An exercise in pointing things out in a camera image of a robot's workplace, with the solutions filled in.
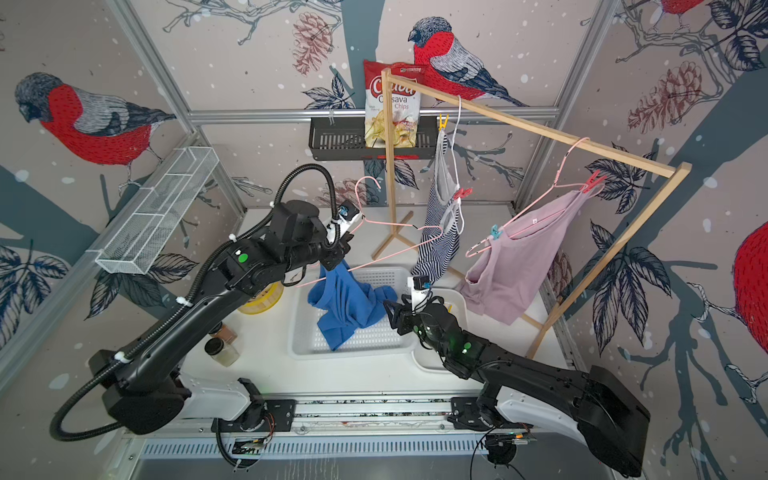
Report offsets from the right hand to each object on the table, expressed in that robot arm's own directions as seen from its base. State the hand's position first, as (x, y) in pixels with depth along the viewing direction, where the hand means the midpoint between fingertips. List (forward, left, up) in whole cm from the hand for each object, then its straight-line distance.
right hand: (392, 298), depth 78 cm
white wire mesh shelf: (+15, +63, +16) cm, 67 cm away
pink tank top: (+4, -28, +5) cm, 28 cm away
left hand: (+7, +9, +21) cm, 24 cm away
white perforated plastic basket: (-5, +5, -15) cm, 17 cm away
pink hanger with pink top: (+9, -43, -5) cm, 45 cm away
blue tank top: (-2, +12, 0) cm, 12 cm away
